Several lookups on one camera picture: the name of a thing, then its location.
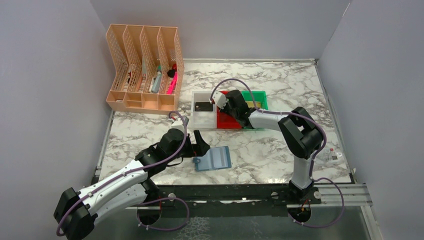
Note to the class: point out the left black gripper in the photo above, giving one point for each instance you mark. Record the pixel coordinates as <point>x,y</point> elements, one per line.
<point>192,146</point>

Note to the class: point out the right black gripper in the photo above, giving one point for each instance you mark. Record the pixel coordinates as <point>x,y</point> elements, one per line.
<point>226,106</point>

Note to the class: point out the red plastic bin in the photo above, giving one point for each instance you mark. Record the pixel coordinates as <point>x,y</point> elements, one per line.
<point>225,121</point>

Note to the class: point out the blue leather card holder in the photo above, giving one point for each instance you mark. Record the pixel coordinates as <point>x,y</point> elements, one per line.
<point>216,158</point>

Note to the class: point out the green plastic bin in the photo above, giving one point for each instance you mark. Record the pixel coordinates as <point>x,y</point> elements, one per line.
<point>259,96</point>

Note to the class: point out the white plastic bin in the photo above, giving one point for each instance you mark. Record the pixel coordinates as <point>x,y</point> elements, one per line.
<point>204,120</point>

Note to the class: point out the peach plastic file organizer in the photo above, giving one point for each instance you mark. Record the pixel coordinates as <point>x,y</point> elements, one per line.
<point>137,51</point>

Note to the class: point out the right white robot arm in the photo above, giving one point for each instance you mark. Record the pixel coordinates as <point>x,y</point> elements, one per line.
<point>302,135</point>

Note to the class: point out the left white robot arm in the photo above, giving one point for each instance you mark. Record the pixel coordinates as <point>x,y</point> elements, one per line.
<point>78,211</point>

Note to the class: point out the gold credit card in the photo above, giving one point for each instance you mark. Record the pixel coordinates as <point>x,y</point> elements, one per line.
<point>252,104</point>

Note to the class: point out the black credit card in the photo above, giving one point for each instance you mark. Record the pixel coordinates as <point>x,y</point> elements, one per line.
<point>203,106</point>

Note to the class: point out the pink highlighter pen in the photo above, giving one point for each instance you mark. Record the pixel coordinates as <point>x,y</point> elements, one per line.
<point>172,85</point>

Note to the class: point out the teal grey stapler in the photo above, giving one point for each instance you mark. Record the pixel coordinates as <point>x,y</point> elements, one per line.
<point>156,81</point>

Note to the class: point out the black binder clip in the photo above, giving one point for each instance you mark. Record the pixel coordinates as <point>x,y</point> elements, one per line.
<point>171,73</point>

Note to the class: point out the clear plastic packet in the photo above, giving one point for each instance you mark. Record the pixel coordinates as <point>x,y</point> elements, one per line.
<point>328,156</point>

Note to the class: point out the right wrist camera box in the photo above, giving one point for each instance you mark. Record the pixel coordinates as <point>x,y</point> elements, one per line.
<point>218,99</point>

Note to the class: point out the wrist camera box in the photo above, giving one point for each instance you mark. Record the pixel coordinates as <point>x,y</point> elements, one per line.
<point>180,123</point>
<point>218,99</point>

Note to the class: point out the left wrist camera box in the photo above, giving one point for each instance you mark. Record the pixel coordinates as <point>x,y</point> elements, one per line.
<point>180,123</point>

